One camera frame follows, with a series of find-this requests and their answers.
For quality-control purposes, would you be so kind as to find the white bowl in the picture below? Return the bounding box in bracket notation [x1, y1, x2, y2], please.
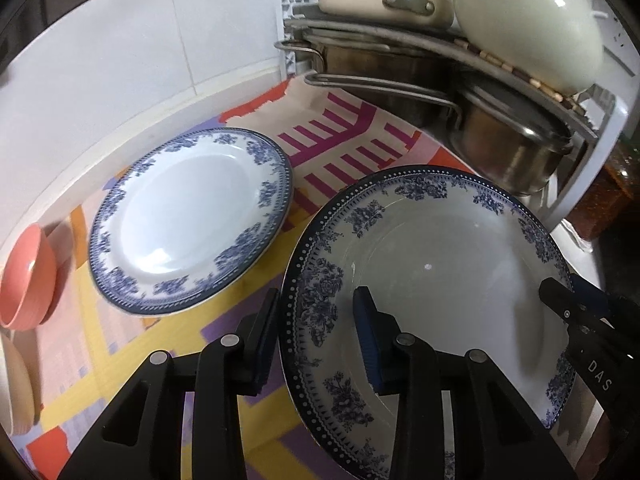
[0, 334, 35, 436]

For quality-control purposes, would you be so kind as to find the blue floral plate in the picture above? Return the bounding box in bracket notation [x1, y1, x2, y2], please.
[88, 127, 293, 316]
[279, 166, 575, 479]

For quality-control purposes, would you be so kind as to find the pink bowl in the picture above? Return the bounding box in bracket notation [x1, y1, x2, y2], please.
[1, 223, 56, 332]

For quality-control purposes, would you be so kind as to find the colourful patterned table mat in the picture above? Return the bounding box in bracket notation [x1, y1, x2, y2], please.
[12, 77, 501, 480]

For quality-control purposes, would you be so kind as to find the steel pot lower shelf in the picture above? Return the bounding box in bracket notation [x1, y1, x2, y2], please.
[450, 77, 573, 196]

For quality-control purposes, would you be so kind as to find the white pot rack shelf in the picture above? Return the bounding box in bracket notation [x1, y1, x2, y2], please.
[279, 0, 628, 229]

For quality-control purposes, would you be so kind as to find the steel pan lower shelf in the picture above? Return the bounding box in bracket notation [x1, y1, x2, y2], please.
[274, 27, 462, 128]

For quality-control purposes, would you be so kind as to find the cream ceramic kettle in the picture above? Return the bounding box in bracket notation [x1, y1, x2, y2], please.
[454, 0, 603, 96]

